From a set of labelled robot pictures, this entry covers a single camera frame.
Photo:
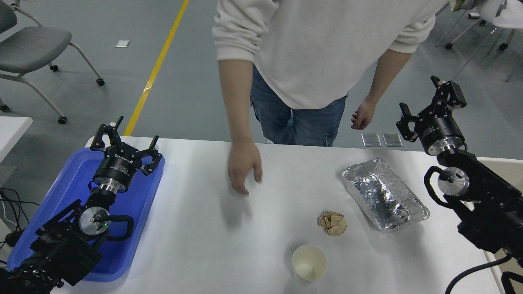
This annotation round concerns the person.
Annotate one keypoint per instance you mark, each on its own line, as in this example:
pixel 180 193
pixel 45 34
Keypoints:
pixel 318 49

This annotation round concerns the person's right hand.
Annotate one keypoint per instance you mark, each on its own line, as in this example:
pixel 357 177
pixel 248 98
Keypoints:
pixel 243 163

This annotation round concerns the person's left hand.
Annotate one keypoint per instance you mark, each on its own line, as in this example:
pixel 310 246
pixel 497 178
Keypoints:
pixel 363 116

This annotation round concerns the blue plastic tray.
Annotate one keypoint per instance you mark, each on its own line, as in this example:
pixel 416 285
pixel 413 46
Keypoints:
pixel 73 179

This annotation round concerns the metal floor plate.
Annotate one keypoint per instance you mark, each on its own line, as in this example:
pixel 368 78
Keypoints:
pixel 392 140
pixel 371 140

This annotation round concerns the large pale bin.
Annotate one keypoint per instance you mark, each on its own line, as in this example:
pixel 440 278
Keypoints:
pixel 502 165

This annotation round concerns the silver foil tray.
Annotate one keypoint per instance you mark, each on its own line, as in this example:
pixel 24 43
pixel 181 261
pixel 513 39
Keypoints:
pixel 384 196

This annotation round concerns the white wheeled chair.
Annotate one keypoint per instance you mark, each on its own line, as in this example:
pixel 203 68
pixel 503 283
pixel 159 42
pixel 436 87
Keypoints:
pixel 510 18

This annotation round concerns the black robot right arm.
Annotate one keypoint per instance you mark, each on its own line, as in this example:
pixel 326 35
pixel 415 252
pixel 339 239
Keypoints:
pixel 490 204

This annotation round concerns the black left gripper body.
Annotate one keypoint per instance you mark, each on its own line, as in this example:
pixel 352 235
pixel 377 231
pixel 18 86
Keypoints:
pixel 118 167

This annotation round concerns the crumpled tan paper ball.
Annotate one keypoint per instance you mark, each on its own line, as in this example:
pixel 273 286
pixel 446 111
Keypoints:
pixel 333 223

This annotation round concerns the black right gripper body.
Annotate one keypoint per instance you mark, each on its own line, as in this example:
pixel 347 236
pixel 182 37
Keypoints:
pixel 439 128

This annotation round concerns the person's right forearm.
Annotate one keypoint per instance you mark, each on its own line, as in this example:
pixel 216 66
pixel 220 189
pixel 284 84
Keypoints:
pixel 237 102

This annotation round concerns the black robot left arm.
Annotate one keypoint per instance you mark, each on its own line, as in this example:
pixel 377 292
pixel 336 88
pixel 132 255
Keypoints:
pixel 61 245

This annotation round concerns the white paper cup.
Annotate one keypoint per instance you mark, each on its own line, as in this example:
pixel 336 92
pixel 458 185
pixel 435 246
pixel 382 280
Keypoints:
pixel 309 261

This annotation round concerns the person's left forearm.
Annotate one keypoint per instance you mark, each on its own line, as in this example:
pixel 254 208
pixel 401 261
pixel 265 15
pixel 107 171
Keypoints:
pixel 388 73

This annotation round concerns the grey wheeled chair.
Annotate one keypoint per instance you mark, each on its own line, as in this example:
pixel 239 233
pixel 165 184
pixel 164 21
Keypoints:
pixel 32 47

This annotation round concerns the white side table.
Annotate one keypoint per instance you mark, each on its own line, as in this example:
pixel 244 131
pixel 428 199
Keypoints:
pixel 12 130

